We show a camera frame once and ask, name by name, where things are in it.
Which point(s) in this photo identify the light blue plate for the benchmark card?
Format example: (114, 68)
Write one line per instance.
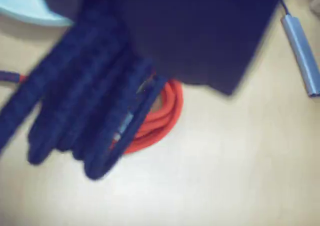
(22, 4)

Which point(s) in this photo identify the grey metal USB hub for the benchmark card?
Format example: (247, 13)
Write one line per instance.
(300, 51)

